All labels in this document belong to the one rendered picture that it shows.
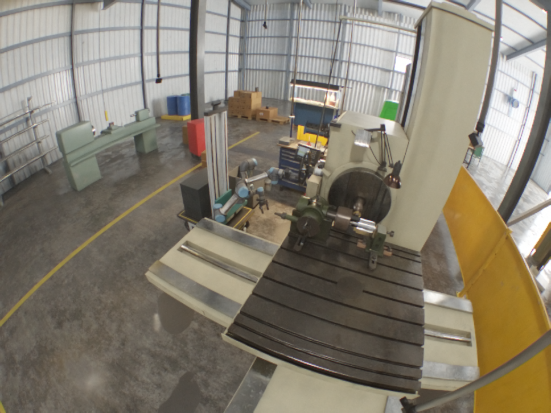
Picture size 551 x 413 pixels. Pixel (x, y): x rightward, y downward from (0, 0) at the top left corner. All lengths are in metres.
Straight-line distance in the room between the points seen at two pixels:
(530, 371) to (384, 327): 1.64
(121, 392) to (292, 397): 1.65
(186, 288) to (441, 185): 2.28
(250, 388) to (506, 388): 2.32
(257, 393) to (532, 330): 2.41
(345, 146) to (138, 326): 2.75
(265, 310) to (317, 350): 0.40
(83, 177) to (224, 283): 4.84
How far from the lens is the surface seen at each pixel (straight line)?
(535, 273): 6.10
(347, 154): 1.97
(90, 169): 6.11
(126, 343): 2.74
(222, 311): 1.76
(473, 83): 2.03
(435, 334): 2.19
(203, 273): 2.03
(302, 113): 4.26
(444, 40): 1.98
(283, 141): 3.98
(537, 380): 2.54
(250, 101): 9.66
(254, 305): 1.47
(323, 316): 1.48
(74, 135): 5.87
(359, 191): 1.96
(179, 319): 2.65
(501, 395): 2.80
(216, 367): 2.37
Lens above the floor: 2.27
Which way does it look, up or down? 35 degrees down
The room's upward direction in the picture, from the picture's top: 4 degrees clockwise
